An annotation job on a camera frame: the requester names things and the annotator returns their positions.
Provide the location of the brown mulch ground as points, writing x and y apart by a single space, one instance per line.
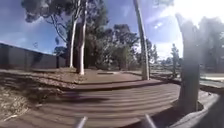
20 100

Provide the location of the robot's own part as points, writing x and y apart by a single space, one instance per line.
150 121
81 122

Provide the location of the thick dark tree trunk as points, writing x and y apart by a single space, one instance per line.
189 73

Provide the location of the white-trunked tree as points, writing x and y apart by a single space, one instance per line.
81 50
72 46

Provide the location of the dark tree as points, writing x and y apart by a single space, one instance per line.
213 43

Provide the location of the long dark fence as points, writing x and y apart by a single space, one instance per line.
20 58

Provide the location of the tall pale leaning tree trunk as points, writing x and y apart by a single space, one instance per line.
144 56

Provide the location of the brown timber deck path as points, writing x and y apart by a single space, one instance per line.
116 100

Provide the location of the group of dark trees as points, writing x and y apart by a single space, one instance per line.
116 50

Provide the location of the small thin tree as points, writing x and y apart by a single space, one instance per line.
175 58

